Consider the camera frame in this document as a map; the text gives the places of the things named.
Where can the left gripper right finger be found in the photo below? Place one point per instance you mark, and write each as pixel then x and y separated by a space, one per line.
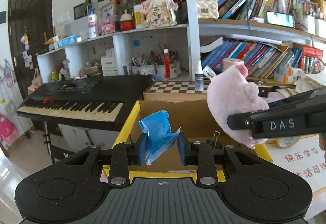
pixel 201 155

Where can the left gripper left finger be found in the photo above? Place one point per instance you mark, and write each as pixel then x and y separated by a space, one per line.
pixel 124 155

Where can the black binder clip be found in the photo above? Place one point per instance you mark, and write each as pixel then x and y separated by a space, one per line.
pixel 215 142

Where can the white staples box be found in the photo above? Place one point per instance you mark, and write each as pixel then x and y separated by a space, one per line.
pixel 182 171

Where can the blue wrapper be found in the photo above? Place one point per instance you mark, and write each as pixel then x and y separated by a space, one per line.
pixel 159 135

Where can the pink plush pig toy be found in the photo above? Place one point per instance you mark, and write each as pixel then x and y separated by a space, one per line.
pixel 229 93

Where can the stack of papers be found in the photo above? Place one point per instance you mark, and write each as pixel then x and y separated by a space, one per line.
pixel 307 82

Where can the yellow cardboard box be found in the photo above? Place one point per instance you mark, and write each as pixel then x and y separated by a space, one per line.
pixel 195 121

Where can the cartoon desk mat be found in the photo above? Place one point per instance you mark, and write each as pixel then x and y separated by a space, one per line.
pixel 304 159

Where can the black stapler case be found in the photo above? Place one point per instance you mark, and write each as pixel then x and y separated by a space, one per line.
pixel 264 89

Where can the black electronic keyboard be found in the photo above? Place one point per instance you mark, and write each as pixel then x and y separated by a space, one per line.
pixel 102 103

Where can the wooden chessboard box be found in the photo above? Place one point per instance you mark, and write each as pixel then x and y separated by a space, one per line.
pixel 175 91

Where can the row of books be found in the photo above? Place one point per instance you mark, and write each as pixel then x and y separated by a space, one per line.
pixel 262 59

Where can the white spray bottle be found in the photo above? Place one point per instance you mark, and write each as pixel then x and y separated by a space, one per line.
pixel 199 77

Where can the red chinese knot tassel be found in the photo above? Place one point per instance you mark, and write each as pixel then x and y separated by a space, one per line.
pixel 167 63

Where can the pink cylindrical pen holder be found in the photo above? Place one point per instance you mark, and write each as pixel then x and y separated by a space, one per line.
pixel 228 62

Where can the white bookshelf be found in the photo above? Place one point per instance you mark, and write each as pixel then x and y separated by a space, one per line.
pixel 182 38

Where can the white lotion bottle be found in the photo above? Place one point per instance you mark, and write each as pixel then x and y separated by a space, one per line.
pixel 92 23

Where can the white quilted handbag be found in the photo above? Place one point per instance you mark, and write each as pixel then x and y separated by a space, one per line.
pixel 207 9

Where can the pink pig ornament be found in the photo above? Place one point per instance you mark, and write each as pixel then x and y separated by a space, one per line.
pixel 159 13

